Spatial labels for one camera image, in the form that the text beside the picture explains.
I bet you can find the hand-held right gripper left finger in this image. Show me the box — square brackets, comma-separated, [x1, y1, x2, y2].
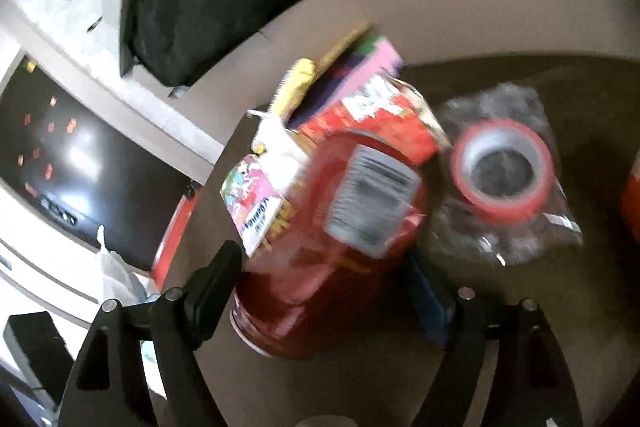
[57, 241, 246, 427]

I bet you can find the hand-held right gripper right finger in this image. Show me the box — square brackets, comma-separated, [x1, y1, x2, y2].
[407, 254, 583, 427]

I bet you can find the red translucent jar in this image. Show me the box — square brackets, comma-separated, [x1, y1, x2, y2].
[230, 129, 433, 360]

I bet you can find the white plastic bag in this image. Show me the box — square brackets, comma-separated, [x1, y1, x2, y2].
[96, 226, 152, 304]

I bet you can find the pink cartoon snack packet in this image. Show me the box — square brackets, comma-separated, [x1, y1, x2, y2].
[220, 154, 301, 258]

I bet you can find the brown table cover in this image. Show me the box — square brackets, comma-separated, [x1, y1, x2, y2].
[192, 57, 640, 427]

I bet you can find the black glossy screen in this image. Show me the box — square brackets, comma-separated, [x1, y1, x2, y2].
[0, 49, 197, 274]

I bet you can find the black box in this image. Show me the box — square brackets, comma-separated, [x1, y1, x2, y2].
[2, 312, 77, 404]

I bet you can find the red printed snack packet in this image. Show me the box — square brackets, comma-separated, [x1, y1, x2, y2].
[300, 74, 451, 168]

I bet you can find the red tape roll in wrap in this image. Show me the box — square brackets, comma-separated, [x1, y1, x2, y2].
[429, 82, 586, 266]

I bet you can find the yellow ridged wrapper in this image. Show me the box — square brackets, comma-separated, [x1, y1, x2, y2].
[271, 58, 317, 116]

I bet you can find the orange red item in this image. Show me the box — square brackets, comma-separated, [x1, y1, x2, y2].
[620, 151, 640, 229]

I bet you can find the pink and purple box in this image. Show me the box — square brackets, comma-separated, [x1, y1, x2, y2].
[289, 34, 404, 128]

